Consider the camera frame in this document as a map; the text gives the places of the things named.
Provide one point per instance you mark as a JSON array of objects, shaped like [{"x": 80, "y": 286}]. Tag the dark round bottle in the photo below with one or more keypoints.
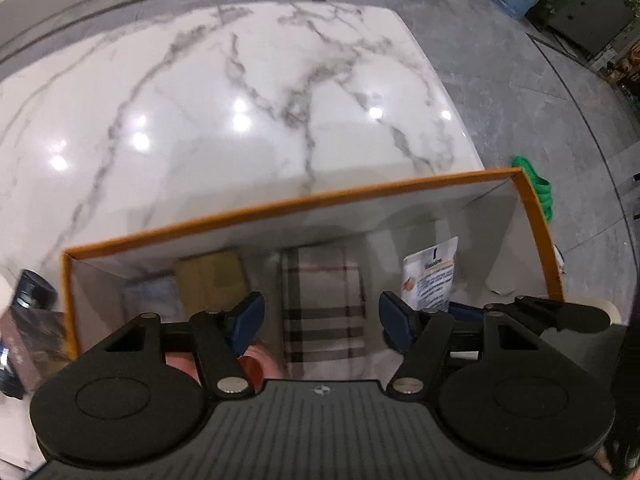
[{"x": 32, "y": 290}]

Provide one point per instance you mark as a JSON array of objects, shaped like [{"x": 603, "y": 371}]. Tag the tan cardboard box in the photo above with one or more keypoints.
[{"x": 210, "y": 275}]

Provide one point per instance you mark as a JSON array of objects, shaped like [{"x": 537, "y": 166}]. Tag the pink cylinder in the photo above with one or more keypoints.
[{"x": 262, "y": 365}]

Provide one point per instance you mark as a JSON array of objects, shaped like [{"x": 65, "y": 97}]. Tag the green slipper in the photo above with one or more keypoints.
[{"x": 537, "y": 187}]

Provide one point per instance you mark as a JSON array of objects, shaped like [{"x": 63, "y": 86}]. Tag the plaid case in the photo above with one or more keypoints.
[{"x": 322, "y": 310}]

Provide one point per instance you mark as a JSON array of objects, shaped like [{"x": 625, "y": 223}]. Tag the dark grey cabinet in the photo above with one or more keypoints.
[{"x": 585, "y": 10}]

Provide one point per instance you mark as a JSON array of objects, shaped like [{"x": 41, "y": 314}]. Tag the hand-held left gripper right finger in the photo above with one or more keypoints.
[{"x": 397, "y": 317}]

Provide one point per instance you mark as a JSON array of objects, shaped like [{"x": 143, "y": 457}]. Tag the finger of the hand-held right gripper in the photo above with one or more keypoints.
[{"x": 575, "y": 317}]

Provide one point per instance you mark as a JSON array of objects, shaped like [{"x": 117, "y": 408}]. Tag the white box with orange rim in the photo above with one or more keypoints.
[{"x": 300, "y": 202}]

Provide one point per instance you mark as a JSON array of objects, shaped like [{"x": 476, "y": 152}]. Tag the white printed tube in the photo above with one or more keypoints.
[{"x": 430, "y": 275}]

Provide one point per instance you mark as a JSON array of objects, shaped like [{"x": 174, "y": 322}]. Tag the clear card packet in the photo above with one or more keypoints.
[{"x": 150, "y": 297}]

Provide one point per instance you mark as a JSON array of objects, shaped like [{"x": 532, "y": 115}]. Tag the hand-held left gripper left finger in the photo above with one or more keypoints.
[{"x": 248, "y": 317}]

